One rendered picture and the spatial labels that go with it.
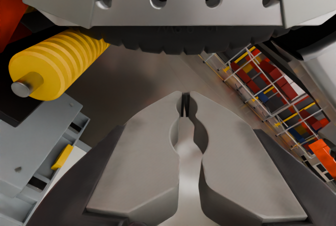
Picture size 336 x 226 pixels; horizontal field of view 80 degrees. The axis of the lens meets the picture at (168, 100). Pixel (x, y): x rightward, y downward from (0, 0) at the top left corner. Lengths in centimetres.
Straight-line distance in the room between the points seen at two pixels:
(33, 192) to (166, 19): 49
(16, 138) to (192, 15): 47
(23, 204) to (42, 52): 41
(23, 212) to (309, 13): 59
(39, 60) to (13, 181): 32
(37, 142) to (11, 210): 14
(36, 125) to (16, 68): 34
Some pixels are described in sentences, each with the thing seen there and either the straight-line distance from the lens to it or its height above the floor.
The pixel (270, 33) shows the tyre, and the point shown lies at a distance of 30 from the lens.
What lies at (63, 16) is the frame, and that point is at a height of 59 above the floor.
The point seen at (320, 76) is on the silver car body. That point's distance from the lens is 44.
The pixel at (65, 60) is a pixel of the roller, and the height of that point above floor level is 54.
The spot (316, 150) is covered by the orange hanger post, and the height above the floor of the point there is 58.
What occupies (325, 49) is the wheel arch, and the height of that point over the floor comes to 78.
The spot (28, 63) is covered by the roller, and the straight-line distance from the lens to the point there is 25.
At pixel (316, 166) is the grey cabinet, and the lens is 802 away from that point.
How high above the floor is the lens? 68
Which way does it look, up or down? 23 degrees down
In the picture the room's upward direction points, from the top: 50 degrees clockwise
